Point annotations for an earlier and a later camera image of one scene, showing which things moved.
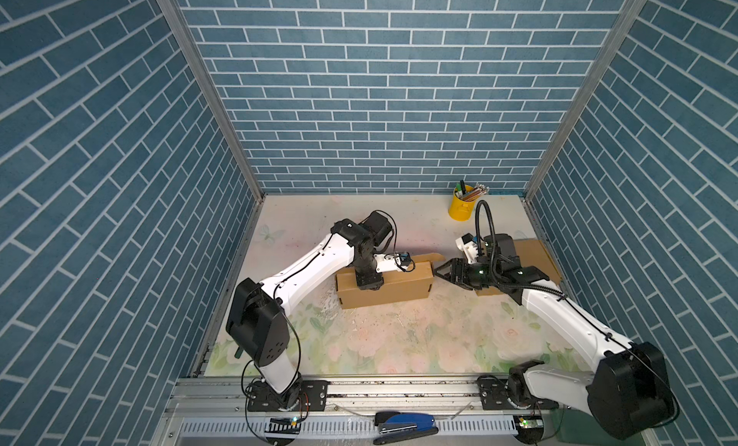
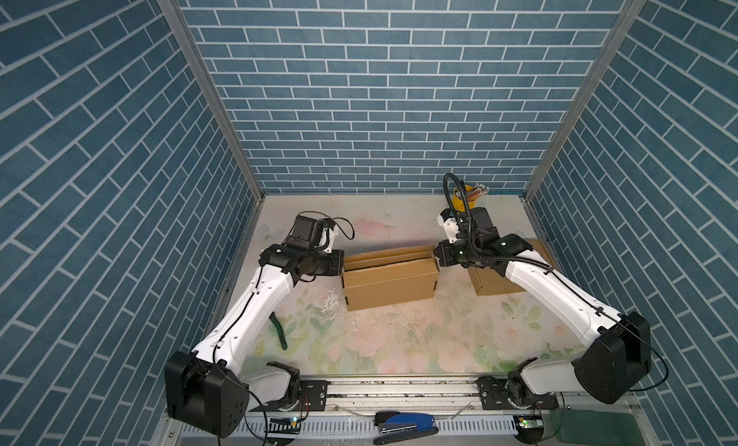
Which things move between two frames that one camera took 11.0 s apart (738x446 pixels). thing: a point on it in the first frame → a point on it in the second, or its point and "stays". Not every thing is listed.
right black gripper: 456,264 → 443,255
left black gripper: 375,281 → 337,262
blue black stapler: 395,426 stays
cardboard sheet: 398,284 stays
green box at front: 574,427 stays
